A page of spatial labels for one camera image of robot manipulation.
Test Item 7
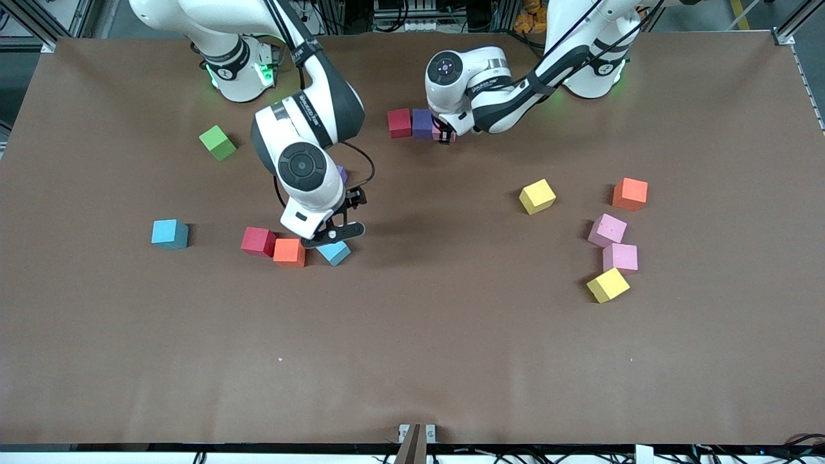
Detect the red foam cube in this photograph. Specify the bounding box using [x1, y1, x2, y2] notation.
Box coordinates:
[240, 227, 277, 258]
[387, 108, 413, 139]

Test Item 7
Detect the light blue foam cube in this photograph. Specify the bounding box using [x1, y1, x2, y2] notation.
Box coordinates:
[316, 241, 352, 267]
[151, 219, 189, 250]

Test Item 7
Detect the orange foam cube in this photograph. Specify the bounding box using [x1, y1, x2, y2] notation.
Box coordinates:
[273, 238, 307, 268]
[612, 177, 648, 211]

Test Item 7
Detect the yellow foam cube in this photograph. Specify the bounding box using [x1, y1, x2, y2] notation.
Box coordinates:
[586, 267, 631, 304]
[519, 179, 557, 216]

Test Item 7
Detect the bag of orange fruits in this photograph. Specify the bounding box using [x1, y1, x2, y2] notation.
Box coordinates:
[514, 0, 548, 34]

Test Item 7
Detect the green foam cube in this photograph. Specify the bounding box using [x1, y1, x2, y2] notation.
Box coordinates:
[199, 125, 238, 162]

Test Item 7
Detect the white power strip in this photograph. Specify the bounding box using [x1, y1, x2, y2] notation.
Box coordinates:
[290, 0, 323, 37]

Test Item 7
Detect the brown table cover sheet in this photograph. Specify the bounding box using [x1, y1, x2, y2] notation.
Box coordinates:
[0, 32, 825, 447]

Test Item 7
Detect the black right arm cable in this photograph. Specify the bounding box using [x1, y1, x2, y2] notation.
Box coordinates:
[264, 0, 376, 194]

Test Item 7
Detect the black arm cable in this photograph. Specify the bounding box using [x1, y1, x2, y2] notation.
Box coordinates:
[264, 0, 376, 194]
[512, 0, 648, 88]

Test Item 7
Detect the aluminium frame post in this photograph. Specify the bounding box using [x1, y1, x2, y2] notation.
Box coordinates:
[322, 0, 345, 34]
[493, 0, 516, 34]

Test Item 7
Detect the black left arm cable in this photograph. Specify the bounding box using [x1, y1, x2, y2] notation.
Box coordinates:
[512, 0, 648, 88]

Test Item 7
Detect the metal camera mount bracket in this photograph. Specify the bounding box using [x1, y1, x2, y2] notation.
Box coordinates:
[394, 423, 436, 464]

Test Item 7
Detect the aluminium frame profile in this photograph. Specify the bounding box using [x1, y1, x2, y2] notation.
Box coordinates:
[0, 0, 97, 52]
[773, 0, 825, 46]

